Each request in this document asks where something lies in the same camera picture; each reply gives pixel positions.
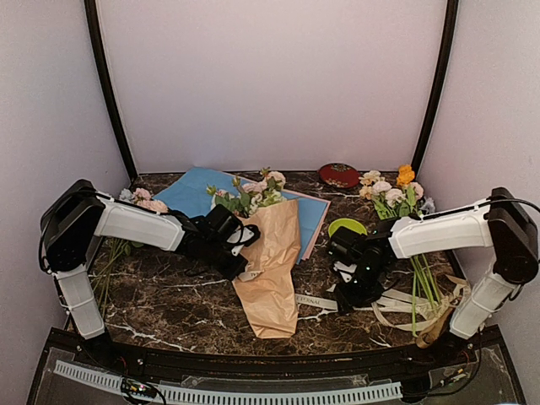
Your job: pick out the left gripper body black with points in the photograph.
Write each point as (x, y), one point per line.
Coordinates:
(213, 257)

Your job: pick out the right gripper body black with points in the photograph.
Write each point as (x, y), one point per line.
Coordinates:
(366, 288)

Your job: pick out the white rose fake flower stem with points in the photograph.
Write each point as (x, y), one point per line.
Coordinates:
(239, 204)

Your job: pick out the beige pink wrapping paper sheet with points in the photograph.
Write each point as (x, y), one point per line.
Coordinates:
(265, 289)

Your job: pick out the brown twine ribbon bundle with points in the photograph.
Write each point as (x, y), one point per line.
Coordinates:
(436, 335)

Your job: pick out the pink rose fake flower stem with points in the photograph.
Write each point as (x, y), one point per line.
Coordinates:
(267, 191)

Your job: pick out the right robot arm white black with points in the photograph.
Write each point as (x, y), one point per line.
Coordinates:
(499, 221)

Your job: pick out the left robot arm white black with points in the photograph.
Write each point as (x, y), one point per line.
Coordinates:
(82, 213)

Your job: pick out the lime green bowl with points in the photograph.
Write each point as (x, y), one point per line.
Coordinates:
(350, 224)

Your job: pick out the blue wrapping paper sheet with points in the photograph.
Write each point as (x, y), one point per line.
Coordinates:
(189, 196)

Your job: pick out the red round embroidered cushion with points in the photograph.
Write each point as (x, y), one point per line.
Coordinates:
(339, 175)

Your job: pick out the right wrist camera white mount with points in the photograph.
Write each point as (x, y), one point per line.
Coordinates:
(346, 248)

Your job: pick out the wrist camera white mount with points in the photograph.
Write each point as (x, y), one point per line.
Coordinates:
(245, 236)
(346, 248)

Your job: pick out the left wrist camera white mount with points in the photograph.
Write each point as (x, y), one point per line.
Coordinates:
(245, 236)

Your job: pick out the white slotted cable duct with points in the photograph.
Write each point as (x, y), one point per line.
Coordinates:
(203, 390)

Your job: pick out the right black frame post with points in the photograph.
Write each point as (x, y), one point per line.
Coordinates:
(441, 66)

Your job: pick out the black frame post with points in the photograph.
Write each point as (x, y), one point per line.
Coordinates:
(441, 66)
(100, 61)

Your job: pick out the left black frame post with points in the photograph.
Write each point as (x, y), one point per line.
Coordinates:
(100, 61)

